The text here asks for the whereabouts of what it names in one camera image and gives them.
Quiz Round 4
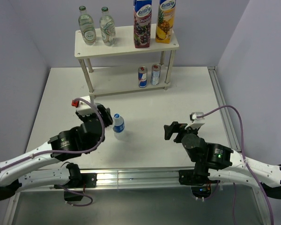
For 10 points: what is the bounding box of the plastic water bottle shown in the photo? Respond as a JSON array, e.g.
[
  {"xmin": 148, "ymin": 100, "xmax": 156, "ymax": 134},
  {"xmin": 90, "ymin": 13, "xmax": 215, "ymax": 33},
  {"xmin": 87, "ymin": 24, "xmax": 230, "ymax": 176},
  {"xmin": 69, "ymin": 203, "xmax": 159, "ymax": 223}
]
[{"xmin": 113, "ymin": 113, "xmax": 125, "ymax": 140}]

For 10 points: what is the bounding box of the blue red energy can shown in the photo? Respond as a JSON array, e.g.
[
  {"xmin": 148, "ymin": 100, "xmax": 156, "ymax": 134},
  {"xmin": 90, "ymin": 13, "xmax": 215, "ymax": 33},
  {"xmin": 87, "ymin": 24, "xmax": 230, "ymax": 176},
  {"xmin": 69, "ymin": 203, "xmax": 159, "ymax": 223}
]
[{"xmin": 138, "ymin": 66, "xmax": 148, "ymax": 88}]

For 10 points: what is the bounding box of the silver energy can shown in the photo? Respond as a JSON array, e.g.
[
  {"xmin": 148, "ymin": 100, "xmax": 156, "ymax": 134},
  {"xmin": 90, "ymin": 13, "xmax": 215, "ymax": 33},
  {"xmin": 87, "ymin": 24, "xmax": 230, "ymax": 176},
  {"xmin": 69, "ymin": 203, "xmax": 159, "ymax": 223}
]
[{"xmin": 151, "ymin": 64, "xmax": 161, "ymax": 86}]

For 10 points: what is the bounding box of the pineapple juice carton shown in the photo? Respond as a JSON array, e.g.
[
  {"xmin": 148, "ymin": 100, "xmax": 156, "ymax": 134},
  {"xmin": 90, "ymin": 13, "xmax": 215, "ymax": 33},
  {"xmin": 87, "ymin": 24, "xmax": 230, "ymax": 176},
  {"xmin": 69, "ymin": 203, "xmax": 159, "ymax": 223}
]
[{"xmin": 155, "ymin": 0, "xmax": 176, "ymax": 44}]

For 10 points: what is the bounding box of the purple juice carton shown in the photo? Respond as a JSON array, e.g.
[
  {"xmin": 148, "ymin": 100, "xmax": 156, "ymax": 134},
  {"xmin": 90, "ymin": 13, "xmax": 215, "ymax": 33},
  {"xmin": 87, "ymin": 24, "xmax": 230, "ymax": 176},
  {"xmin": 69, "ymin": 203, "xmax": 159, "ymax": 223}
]
[{"xmin": 133, "ymin": 0, "xmax": 152, "ymax": 48}]

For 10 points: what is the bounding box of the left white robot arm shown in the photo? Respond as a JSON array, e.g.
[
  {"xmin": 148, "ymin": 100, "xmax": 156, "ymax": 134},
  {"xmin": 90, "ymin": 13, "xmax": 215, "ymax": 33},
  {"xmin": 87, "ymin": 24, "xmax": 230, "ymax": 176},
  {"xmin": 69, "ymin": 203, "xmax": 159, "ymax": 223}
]
[{"xmin": 0, "ymin": 104, "xmax": 113, "ymax": 201}]

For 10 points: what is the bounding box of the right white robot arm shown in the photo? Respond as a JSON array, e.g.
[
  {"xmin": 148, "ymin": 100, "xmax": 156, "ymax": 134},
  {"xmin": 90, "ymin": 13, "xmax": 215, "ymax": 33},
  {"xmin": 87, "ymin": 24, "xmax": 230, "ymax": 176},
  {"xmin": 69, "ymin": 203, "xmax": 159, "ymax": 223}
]
[{"xmin": 163, "ymin": 121, "xmax": 281, "ymax": 199}]

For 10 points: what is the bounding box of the white two-tier shelf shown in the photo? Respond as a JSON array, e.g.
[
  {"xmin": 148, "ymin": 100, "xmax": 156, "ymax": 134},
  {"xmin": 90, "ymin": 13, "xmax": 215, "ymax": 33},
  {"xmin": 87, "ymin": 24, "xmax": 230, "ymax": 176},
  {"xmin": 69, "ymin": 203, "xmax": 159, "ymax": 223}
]
[{"xmin": 74, "ymin": 26, "xmax": 179, "ymax": 97}]

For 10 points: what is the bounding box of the right glass water bottle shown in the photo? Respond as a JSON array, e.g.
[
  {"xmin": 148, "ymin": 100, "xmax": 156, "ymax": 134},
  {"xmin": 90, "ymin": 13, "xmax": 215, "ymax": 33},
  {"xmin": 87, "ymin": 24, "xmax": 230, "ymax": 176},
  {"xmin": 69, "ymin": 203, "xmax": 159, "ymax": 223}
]
[{"xmin": 100, "ymin": 7, "xmax": 116, "ymax": 46}]

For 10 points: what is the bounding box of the glass water bottle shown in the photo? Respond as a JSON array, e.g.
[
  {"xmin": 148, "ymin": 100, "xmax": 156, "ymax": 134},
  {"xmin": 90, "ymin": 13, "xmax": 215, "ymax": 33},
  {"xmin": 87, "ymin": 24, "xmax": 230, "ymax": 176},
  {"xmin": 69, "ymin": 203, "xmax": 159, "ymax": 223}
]
[
  {"xmin": 100, "ymin": 7, "xmax": 116, "ymax": 46},
  {"xmin": 78, "ymin": 6, "xmax": 96, "ymax": 45}
]

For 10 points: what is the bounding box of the left glass water bottle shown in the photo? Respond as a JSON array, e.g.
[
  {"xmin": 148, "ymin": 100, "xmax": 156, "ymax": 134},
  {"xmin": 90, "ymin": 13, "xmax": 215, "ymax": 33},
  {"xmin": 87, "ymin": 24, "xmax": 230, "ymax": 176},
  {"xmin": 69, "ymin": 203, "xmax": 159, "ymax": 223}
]
[{"xmin": 78, "ymin": 6, "xmax": 96, "ymax": 45}]

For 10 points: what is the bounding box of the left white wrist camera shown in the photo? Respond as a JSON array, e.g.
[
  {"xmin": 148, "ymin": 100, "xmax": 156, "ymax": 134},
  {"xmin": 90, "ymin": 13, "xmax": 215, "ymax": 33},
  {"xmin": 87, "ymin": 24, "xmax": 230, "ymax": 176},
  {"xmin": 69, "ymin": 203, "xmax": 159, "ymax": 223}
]
[{"xmin": 71, "ymin": 96, "xmax": 97, "ymax": 116}]

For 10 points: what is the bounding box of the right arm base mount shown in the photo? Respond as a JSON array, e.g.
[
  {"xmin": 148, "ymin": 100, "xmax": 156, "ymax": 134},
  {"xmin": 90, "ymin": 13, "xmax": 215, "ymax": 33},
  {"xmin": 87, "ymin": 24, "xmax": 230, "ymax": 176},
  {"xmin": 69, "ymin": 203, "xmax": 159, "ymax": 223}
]
[{"xmin": 178, "ymin": 169, "xmax": 218, "ymax": 186}]

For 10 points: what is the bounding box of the aluminium frame rail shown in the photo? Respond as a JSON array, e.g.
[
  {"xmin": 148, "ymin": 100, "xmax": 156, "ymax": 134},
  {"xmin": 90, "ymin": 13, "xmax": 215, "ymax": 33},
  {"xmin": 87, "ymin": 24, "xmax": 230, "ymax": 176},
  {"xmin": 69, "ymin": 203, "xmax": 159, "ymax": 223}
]
[{"xmin": 3, "ymin": 67, "xmax": 270, "ymax": 225}]

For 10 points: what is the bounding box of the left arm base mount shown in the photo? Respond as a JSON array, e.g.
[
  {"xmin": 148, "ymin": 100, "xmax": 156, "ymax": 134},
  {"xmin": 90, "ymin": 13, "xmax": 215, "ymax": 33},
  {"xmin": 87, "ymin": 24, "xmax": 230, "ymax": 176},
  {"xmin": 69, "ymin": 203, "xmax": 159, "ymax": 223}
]
[{"xmin": 54, "ymin": 173, "xmax": 97, "ymax": 207}]

